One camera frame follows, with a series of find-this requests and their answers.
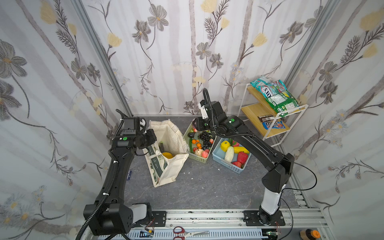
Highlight dark toy cucumber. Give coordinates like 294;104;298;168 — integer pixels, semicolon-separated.
159;142;165;153

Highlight light green plastic basket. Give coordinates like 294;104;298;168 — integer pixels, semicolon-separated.
184;121;217;164

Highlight light blue plastic basket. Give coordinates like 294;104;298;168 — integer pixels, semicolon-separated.
213;138;251;174

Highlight cream canvas grocery bag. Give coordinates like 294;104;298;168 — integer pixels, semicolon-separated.
144;120;189;188

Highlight pink toy peach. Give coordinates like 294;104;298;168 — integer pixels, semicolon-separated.
201;151;209;159

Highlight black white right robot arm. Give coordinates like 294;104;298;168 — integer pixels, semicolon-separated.
193;99;294;226

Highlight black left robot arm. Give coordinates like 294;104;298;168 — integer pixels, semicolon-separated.
76;129;157;240

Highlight brown candy bag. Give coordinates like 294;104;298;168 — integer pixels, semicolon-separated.
258;115;275;123

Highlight green snack bag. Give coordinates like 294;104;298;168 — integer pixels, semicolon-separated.
251;77;300;118

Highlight black toy grapes bunch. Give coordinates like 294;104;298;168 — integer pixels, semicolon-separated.
199;131;214;150

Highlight blue playing cards box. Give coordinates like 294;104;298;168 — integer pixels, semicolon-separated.
127;170;132;181

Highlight beige toy garlic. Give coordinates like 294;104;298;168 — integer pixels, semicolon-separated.
195;149;204;157

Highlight white metal wooden shelf rack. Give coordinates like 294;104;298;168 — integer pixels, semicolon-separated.
237;84;309;147

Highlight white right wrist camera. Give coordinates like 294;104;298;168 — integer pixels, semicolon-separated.
200;106;209;119

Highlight black corrugated cable conduit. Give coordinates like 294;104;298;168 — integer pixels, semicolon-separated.
74;161;119;240

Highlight red handled scissors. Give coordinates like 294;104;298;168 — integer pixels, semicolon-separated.
173;226;209;240

